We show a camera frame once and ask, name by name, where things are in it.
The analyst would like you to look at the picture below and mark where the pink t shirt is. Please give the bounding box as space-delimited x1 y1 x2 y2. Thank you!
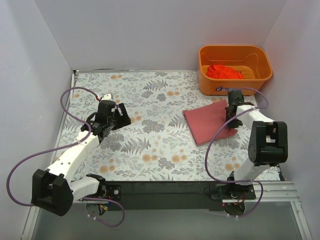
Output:
183 100 228 146

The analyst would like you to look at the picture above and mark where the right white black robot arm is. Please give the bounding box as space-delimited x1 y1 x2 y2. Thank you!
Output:
226 90 288 199

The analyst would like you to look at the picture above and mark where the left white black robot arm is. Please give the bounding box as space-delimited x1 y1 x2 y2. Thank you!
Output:
31 100 131 216

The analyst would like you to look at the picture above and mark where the orange t shirt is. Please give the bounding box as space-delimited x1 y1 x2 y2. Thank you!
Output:
206 64 244 80

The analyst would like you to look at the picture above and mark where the orange plastic basket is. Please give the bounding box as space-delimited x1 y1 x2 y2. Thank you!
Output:
198 45 273 96

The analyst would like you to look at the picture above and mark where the floral patterned table mat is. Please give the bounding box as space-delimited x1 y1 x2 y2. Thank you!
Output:
59 71 251 181

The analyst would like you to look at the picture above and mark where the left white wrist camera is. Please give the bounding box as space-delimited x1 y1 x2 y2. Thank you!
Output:
96 93 114 101

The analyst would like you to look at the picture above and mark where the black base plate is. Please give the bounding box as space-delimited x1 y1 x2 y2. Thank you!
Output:
97 181 257 215

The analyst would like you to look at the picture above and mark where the aluminium rail frame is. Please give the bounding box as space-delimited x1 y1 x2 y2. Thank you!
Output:
23 181 312 240

